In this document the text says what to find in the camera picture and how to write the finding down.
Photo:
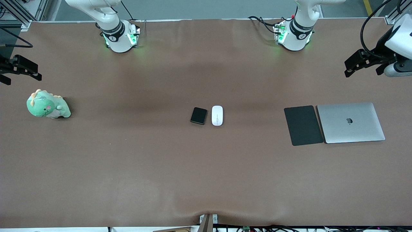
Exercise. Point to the white computer mouse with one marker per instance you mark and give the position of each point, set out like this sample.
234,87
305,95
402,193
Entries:
217,115

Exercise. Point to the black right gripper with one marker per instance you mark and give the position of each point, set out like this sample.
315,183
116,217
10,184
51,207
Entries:
3,66

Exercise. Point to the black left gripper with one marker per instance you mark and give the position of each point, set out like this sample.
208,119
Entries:
381,43

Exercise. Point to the aluminium frame profile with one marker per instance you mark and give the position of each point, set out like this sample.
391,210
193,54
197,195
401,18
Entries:
40,9
394,16

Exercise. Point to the silver closed laptop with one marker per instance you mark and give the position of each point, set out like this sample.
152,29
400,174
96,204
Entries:
354,129

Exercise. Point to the brown table cover mat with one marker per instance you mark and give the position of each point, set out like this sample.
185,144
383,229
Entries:
193,167

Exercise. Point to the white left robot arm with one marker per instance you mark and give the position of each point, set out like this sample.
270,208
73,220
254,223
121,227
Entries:
301,35

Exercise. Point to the black mouse pad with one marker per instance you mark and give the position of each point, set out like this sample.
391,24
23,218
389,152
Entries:
303,125

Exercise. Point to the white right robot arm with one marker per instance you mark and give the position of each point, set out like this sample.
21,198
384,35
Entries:
117,38

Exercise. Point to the small black phone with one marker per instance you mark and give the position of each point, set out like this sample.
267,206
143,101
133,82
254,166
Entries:
199,116

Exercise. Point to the green dinosaur plush toy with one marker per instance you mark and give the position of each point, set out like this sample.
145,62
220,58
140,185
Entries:
45,106

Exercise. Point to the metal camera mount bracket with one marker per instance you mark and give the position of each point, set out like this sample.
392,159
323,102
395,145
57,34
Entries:
206,225

